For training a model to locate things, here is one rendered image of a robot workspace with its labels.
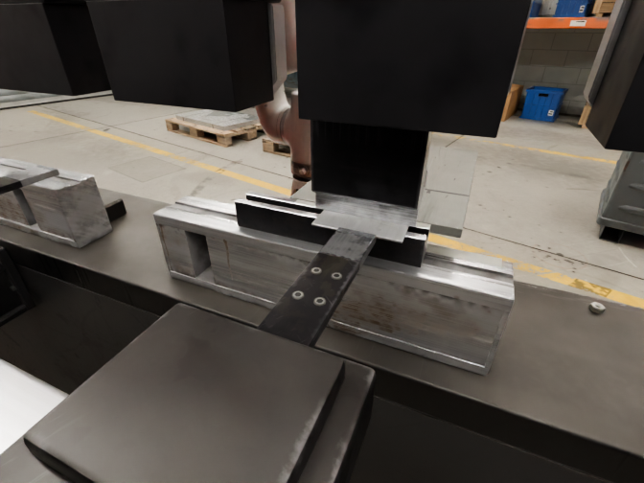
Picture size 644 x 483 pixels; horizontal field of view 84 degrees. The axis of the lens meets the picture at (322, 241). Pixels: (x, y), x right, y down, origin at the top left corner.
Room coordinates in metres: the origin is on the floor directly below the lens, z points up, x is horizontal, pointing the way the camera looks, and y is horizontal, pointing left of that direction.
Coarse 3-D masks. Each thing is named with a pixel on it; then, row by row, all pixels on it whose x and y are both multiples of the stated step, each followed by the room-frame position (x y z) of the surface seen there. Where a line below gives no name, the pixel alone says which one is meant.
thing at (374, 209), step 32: (320, 128) 0.31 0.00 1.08; (352, 128) 0.30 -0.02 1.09; (384, 128) 0.29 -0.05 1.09; (320, 160) 0.31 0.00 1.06; (352, 160) 0.30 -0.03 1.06; (384, 160) 0.29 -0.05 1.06; (416, 160) 0.28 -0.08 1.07; (320, 192) 0.31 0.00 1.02; (352, 192) 0.30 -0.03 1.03; (384, 192) 0.29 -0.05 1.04; (416, 192) 0.28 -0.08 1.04
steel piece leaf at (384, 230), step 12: (324, 216) 0.31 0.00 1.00; (336, 216) 0.31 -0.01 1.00; (348, 216) 0.31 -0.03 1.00; (336, 228) 0.28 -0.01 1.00; (348, 228) 0.28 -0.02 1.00; (360, 228) 0.28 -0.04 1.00; (372, 228) 0.28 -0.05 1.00; (384, 228) 0.28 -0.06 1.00; (396, 228) 0.28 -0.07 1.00; (396, 240) 0.26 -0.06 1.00
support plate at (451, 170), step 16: (432, 160) 0.48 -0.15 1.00; (448, 160) 0.48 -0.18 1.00; (464, 160) 0.48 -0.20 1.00; (432, 176) 0.42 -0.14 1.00; (448, 176) 0.42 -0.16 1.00; (464, 176) 0.42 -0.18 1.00; (304, 192) 0.37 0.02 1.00; (432, 192) 0.37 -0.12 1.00; (464, 192) 0.37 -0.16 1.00; (432, 208) 0.33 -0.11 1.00; (448, 208) 0.33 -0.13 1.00; (464, 208) 0.33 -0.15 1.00; (432, 224) 0.29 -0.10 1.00; (448, 224) 0.29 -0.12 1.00
